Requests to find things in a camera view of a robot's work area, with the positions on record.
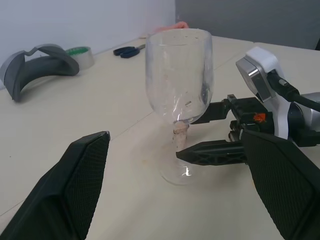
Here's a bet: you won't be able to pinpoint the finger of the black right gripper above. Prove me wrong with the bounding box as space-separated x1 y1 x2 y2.
192 99 230 125
175 139 251 167

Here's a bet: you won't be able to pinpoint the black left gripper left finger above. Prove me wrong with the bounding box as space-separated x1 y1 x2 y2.
0 130 111 240

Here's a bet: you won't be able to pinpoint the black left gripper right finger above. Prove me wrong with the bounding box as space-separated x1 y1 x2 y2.
240 129 320 240

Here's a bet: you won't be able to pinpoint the clear plastic wine glass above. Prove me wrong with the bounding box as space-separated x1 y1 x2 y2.
144 28 215 186

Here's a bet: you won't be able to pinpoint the pink fluffy cloth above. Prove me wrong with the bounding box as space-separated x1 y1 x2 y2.
154 21 189 33

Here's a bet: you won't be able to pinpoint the grey curved visor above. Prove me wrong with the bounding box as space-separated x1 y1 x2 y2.
0 43 81 104

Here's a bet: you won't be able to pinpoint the clear tape roll green core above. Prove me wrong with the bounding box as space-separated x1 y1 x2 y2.
65 46 96 71

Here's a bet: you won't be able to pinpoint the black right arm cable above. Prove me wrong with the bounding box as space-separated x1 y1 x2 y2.
266 71 320 113

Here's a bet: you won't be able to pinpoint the dark blue handled scissors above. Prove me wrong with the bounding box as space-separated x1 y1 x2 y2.
112 43 147 60

